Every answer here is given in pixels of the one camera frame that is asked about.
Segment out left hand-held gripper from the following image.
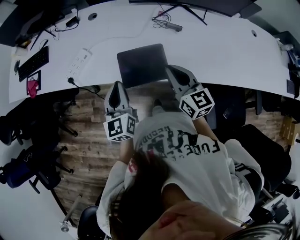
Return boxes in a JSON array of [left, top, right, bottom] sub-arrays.
[[103, 81, 139, 143]]

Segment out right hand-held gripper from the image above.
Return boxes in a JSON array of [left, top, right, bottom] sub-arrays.
[[165, 64, 215, 121]]

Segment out black mouse pad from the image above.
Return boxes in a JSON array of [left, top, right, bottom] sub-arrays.
[[116, 43, 168, 89]]

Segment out person's left forearm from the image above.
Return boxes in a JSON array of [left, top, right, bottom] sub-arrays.
[[120, 139, 135, 162]]

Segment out person's right forearm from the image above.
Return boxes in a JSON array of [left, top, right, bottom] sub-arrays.
[[192, 116, 218, 141]]

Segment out white power strip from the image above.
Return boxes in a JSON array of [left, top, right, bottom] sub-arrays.
[[65, 48, 93, 79]]

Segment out black phone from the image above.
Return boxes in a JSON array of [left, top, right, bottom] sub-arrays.
[[222, 106, 234, 119]]

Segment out black office chair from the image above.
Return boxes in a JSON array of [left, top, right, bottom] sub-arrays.
[[206, 85, 247, 130], [224, 124, 300, 204], [0, 145, 75, 194], [0, 93, 79, 146]]

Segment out pink item on black card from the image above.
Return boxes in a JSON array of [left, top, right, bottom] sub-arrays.
[[26, 69, 42, 97]]

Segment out red crumpled cloth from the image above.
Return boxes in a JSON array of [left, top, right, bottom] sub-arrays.
[[27, 78, 39, 99]]

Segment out black keyboard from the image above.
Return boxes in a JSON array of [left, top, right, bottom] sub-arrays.
[[18, 45, 50, 83]]

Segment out black power adapter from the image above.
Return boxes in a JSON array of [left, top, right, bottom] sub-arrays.
[[65, 15, 80, 28]]

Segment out person's white printed t-shirt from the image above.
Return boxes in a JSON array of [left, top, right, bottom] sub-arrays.
[[96, 110, 264, 235]]

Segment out black desk stand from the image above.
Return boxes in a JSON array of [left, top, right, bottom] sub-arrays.
[[287, 62, 300, 99]]

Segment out person's black striped pants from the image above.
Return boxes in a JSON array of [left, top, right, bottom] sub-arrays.
[[234, 163, 262, 200]]

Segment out light wooden box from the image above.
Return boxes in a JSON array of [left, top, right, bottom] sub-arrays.
[[278, 116, 300, 146]]

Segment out black stool with light rim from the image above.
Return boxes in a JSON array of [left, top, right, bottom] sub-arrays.
[[76, 205, 105, 240]]

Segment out dark monitor on stand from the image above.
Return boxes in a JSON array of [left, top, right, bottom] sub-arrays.
[[0, 0, 79, 47]]

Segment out metal rod with round base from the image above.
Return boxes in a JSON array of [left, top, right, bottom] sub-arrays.
[[60, 194, 83, 233]]

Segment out person's face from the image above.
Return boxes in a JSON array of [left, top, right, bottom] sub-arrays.
[[142, 200, 244, 240]]

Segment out black box-shaped device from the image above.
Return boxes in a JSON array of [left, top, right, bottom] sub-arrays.
[[264, 196, 290, 223]]

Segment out person's eyeglasses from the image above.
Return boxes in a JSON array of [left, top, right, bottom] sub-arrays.
[[234, 220, 296, 240]]

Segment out tangled black cables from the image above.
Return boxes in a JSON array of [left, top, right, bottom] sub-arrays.
[[151, 14, 172, 29]]

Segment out white power strip cable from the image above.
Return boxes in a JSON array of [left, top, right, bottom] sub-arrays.
[[88, 14, 153, 53]]

